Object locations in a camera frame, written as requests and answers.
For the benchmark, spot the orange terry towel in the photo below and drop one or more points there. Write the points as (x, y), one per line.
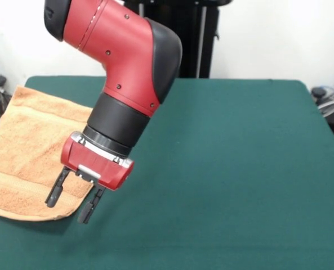
(28, 140)

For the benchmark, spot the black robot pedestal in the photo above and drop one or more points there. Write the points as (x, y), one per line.
(195, 42)

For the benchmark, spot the dark green table cloth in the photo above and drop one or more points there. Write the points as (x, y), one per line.
(226, 168)

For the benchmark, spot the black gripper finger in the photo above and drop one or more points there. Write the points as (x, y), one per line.
(90, 208)
(57, 191)

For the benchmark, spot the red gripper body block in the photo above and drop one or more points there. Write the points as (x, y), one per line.
(99, 168)

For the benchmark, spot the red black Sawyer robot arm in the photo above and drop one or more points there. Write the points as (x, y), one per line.
(127, 56)

